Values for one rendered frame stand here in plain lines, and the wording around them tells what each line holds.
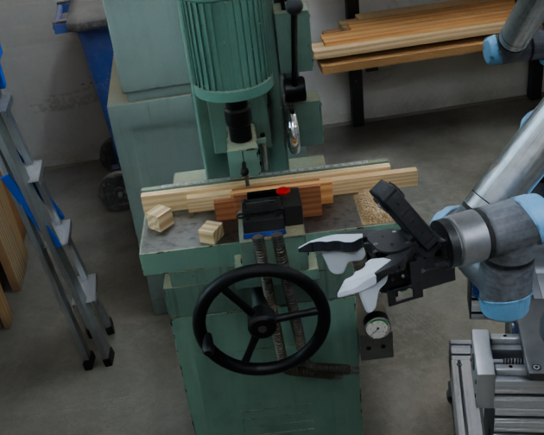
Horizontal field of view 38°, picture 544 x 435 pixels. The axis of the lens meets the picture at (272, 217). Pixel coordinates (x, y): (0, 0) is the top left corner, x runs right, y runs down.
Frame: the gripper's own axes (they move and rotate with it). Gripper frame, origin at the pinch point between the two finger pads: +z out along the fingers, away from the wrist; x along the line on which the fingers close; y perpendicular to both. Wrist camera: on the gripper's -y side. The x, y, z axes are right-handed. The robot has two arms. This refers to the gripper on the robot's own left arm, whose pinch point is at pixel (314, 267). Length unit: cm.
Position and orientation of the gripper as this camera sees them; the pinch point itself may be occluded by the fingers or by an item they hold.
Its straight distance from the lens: 105.0
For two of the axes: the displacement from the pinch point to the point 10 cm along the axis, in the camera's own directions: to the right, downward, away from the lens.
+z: -9.4, 2.5, -2.2
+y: 1.5, 9.0, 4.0
